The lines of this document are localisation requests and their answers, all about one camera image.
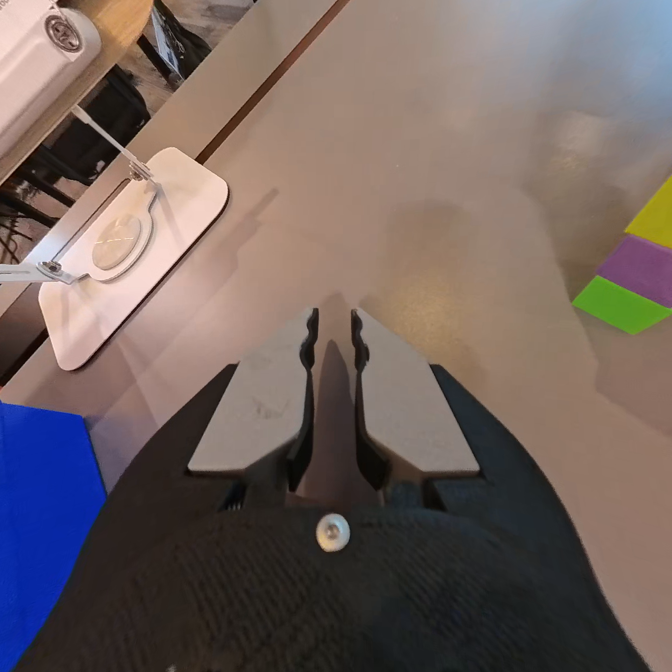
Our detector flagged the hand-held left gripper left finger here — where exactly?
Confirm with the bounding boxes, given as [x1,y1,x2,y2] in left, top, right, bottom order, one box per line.
[187,308,320,492]

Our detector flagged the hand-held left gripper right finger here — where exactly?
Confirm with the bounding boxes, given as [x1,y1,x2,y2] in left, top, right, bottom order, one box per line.
[350,309,481,490]

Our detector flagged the green foam cube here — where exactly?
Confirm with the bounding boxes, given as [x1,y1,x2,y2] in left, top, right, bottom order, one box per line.
[572,275,672,336]

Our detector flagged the purple foam cube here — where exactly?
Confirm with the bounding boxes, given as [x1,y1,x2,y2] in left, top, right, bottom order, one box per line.
[597,234,672,309]

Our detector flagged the yellow foam cube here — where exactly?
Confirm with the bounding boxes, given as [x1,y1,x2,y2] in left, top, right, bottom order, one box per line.
[625,176,672,253]

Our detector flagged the white document stand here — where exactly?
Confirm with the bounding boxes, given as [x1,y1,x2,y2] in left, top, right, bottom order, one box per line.
[0,0,230,372]

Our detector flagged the blue plastic bin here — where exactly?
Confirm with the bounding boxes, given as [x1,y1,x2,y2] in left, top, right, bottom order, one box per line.
[0,401,108,672]

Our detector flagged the black office chair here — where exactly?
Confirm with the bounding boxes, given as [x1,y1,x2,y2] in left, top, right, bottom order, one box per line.
[0,68,153,253]

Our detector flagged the black box white label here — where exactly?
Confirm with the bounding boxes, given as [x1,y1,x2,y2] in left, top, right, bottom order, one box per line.
[151,0,213,82]

